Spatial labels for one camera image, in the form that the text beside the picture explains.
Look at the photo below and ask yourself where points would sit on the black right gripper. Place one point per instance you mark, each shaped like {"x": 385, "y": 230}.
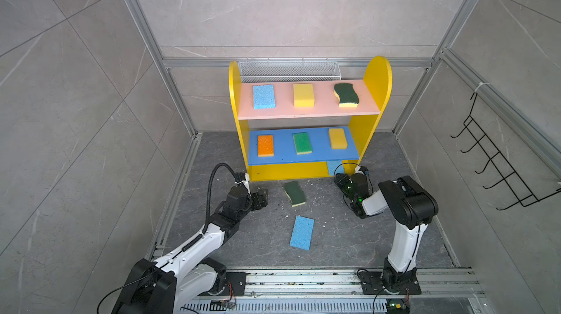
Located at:
{"x": 341, "y": 183}

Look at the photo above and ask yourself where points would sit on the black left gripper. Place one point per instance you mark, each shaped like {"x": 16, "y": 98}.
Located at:
{"x": 258, "y": 204}

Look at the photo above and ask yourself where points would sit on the blue sponge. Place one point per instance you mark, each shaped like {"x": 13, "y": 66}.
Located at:
{"x": 302, "y": 233}
{"x": 332, "y": 166}
{"x": 264, "y": 97}

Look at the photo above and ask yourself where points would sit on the yellow sponge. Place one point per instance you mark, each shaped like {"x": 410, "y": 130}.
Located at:
{"x": 338, "y": 139}
{"x": 303, "y": 95}

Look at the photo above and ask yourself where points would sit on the orange sponge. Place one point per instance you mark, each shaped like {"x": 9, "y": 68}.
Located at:
{"x": 265, "y": 146}

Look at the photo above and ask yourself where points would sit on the bright green sponge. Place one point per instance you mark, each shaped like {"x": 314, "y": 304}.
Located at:
{"x": 302, "y": 143}

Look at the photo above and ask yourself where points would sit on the green scouring sponge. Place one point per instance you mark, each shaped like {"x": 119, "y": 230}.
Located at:
{"x": 295, "y": 193}
{"x": 346, "y": 95}

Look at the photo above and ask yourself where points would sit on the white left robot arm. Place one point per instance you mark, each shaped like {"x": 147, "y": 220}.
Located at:
{"x": 164, "y": 285}

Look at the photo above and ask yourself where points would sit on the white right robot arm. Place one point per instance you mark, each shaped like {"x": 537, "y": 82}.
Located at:
{"x": 413, "y": 209}

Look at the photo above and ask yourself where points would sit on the pink upper shelf board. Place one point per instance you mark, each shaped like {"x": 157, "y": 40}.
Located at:
{"x": 325, "y": 105}

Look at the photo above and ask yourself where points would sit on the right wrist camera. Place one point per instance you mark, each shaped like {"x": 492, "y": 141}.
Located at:
{"x": 364, "y": 170}

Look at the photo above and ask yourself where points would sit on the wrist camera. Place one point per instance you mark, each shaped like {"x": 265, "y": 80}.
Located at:
{"x": 242, "y": 178}
{"x": 364, "y": 170}

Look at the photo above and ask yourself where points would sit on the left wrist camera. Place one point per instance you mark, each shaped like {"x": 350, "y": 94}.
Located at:
{"x": 242, "y": 178}

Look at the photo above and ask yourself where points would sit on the yellow shelf unit frame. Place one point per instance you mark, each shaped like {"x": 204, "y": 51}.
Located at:
{"x": 378, "y": 79}

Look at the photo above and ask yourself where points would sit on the wire mesh basket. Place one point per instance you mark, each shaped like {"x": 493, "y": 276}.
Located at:
{"x": 288, "y": 71}

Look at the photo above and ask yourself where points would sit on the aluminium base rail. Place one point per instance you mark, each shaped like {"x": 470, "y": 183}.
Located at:
{"x": 329, "y": 291}

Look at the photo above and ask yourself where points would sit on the black wire hook rack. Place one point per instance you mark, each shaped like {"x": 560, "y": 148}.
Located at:
{"x": 508, "y": 175}

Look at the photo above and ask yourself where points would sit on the aluminium frame profile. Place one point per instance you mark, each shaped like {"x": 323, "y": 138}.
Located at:
{"x": 149, "y": 40}

